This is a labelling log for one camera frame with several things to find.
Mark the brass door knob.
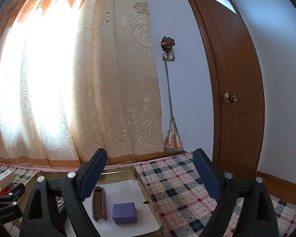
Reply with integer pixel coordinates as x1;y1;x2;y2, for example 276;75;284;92
223;92;237;104

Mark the cream lace curtain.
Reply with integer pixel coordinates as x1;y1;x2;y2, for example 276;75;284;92
0;0;164;167

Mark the plaid tablecloth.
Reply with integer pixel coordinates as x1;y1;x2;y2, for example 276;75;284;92
0;152;296;236

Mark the bronze rose wall hook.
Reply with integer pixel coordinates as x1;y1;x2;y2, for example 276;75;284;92
160;36;175;62

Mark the brown wooden comb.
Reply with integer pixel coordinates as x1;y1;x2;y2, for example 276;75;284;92
92;186;107;221

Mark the gold rectangular tin tray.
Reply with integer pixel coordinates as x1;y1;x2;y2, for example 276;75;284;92
20;165;163;236

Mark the purple foam block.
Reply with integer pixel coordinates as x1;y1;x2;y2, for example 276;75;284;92
112;202;138;225

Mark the brown wooden door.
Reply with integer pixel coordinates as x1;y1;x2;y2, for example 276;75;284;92
188;0;265;179

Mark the tasselled curtain tieback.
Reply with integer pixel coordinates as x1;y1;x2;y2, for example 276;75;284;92
162;53;184;155

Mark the white paper box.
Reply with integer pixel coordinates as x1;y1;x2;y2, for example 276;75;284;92
0;170;15;189

